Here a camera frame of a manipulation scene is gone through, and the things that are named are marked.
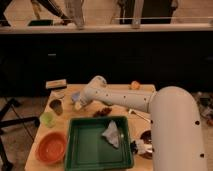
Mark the crumpled white cloth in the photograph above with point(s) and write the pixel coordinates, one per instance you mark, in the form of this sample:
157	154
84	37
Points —
111	134

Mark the green plastic tray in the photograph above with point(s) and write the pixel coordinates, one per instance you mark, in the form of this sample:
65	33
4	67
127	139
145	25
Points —
88	150

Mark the dark red grape bunch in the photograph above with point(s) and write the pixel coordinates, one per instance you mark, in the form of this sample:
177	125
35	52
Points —
103	112

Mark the light green plastic cup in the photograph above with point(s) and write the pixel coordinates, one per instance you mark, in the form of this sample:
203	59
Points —
47	119

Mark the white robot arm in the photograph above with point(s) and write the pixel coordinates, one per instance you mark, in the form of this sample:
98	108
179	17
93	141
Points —
176	129

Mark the metal fork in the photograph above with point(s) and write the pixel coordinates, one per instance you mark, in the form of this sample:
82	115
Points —
130	111

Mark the white plastic scoop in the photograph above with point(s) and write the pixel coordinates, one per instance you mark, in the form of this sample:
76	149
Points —
57	94

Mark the small grey metal cup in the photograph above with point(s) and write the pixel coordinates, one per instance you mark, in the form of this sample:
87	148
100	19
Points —
56	106

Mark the dark brown bowl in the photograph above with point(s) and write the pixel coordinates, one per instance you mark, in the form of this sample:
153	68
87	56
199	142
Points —
146	137

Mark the blue sponge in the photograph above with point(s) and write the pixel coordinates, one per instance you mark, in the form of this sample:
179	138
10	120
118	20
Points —
75	96

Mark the orange toy fruit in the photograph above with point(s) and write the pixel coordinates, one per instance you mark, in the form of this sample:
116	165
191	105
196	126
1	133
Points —
135	85

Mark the black office chair base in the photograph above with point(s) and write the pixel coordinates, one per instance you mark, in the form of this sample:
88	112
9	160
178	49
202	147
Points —
7	165

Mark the wooden block brush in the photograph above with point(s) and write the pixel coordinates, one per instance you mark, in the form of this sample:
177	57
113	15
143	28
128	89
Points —
56	84

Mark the red orange bowl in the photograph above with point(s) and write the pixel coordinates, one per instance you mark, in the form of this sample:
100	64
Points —
51	148

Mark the white handled dish brush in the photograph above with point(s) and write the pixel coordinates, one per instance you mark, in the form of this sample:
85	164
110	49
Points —
141	147

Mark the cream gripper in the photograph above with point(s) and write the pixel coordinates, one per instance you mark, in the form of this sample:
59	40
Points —
78	106

